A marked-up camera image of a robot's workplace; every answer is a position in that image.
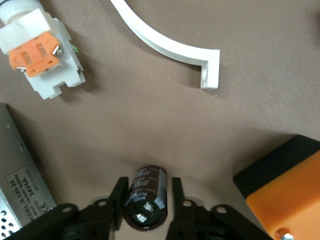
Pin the orange button enclosure box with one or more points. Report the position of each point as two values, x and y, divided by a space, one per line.
287 195

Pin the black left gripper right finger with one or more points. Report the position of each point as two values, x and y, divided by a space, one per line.
190 222

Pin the black cylindrical capacitor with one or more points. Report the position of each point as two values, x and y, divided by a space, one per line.
146 190

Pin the large white arc bracket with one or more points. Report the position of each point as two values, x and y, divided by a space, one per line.
165 42

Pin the brown table cover mat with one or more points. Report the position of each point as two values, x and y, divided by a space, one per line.
150 120

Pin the red and white switch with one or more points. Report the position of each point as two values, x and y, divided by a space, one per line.
42 57

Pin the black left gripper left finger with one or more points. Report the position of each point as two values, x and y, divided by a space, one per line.
75 225

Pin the perforated metal power supply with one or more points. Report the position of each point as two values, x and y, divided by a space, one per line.
22 175

